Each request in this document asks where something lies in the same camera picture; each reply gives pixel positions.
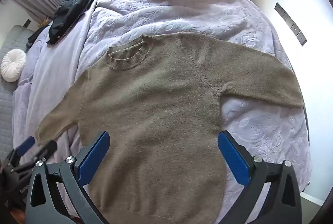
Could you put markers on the lavender quilted bedspread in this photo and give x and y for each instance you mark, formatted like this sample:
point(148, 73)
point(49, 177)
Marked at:
point(156, 18)

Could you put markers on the grey quilted sofa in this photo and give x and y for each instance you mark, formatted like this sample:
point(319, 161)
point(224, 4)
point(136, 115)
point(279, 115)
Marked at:
point(7, 109)

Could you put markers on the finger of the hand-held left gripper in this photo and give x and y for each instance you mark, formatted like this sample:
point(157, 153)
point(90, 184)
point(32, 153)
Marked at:
point(45, 150)
point(26, 144)

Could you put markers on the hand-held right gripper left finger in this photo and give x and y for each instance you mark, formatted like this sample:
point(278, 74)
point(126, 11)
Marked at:
point(93, 156)

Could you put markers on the grey wall switch panel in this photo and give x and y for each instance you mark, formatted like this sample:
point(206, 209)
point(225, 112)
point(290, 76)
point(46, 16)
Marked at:
point(291, 23)

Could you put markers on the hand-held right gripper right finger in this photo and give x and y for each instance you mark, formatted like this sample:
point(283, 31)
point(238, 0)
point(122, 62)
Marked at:
point(232, 156)

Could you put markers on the white round cushion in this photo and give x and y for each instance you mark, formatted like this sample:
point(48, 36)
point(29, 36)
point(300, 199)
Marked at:
point(13, 65)

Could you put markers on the tan knit sweater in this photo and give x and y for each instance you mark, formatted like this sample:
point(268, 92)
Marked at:
point(156, 109)

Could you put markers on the dark green clothes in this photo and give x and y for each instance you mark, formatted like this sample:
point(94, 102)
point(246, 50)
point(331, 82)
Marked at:
point(70, 10)

